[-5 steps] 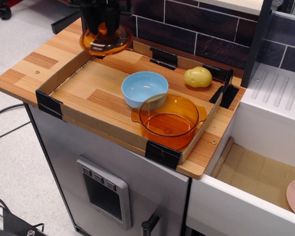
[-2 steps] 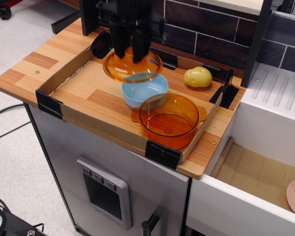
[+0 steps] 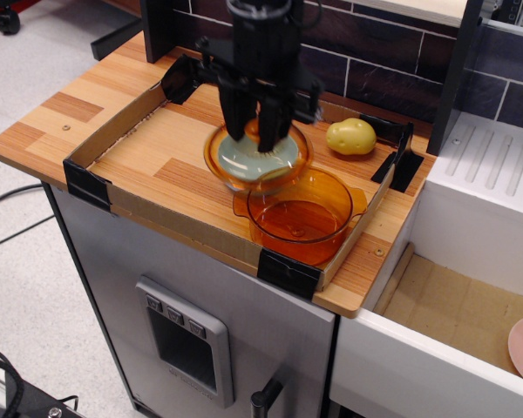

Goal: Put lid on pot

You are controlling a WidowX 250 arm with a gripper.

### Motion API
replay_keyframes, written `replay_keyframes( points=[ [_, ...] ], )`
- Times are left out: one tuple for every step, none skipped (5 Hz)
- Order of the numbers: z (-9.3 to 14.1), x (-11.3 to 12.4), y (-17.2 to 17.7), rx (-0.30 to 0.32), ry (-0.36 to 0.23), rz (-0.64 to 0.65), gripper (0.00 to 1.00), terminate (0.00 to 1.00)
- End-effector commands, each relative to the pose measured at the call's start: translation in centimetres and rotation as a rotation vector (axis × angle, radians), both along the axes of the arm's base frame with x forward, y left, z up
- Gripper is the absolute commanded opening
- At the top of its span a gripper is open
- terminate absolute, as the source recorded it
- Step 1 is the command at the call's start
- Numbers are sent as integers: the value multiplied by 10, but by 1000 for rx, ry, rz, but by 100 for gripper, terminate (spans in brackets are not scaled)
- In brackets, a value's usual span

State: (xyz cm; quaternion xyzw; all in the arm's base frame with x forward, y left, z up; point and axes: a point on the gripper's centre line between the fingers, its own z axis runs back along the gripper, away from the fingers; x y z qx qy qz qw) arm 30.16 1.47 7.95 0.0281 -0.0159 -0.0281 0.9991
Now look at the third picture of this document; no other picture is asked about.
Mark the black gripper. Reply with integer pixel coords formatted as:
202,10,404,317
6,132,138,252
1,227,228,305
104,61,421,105
196,1,323,152

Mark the orange transparent pot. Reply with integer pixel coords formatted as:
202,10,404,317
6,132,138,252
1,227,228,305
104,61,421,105
233,168,368,266

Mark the light blue bowl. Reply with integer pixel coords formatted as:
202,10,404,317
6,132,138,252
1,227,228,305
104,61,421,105
215,135,302,190

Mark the cardboard fence with black tape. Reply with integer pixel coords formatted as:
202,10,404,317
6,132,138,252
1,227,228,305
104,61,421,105
64,49,435,316

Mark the yellow toy potato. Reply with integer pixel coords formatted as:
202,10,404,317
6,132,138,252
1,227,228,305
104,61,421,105
326,118,377,156

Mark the black metal stand base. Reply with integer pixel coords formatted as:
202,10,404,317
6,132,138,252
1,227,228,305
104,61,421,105
91,19,143,61

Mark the silver toy dishwasher cabinet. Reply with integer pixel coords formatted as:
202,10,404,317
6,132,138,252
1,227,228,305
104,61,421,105
45,186,336,417

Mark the black caster wheel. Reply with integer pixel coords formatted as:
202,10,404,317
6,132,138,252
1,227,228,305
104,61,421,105
0,6,21,35

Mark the white toy sink unit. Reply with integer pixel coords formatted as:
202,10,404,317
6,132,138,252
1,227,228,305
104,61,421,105
329,114,523,417

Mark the black floor cable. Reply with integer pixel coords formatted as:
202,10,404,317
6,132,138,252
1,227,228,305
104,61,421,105
0,182,56,250

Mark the black cabinet door handle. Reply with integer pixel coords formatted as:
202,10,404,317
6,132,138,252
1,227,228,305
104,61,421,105
250,379,283,418

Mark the black equipment with cables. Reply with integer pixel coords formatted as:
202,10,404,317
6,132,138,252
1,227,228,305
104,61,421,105
0,352,82,417

